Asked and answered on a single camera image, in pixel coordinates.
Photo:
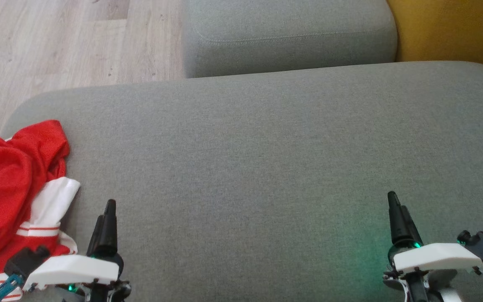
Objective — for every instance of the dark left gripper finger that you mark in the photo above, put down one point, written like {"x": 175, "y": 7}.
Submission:
{"x": 96, "y": 237}
{"x": 110, "y": 230}

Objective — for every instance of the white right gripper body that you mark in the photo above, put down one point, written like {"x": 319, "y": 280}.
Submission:
{"x": 434, "y": 256}

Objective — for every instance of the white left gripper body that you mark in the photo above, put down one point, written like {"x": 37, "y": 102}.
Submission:
{"x": 71, "y": 270}

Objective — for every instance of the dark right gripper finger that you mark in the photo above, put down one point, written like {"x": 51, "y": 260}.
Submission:
{"x": 396, "y": 222}
{"x": 411, "y": 230}

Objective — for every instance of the red white basketball jersey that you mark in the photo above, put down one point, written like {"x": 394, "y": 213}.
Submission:
{"x": 50, "y": 205}

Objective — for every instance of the red shorts white trim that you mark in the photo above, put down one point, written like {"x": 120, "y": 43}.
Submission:
{"x": 11, "y": 176}

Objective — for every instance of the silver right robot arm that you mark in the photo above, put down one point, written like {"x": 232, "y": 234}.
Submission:
{"x": 447, "y": 287}

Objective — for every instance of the grey sofa seat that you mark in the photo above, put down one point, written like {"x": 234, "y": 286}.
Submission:
{"x": 245, "y": 167}

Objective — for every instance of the yellow cushion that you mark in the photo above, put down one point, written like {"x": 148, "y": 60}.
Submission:
{"x": 455, "y": 29}

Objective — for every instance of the grey sofa cushion block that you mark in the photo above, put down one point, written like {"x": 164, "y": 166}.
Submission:
{"x": 287, "y": 37}

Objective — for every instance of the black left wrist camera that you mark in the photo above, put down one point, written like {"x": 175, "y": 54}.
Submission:
{"x": 27, "y": 261}

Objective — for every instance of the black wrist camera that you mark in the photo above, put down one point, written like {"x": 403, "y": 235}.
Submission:
{"x": 27, "y": 261}
{"x": 482, "y": 245}

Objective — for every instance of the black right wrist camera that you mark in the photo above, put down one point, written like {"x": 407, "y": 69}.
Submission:
{"x": 482, "y": 245}

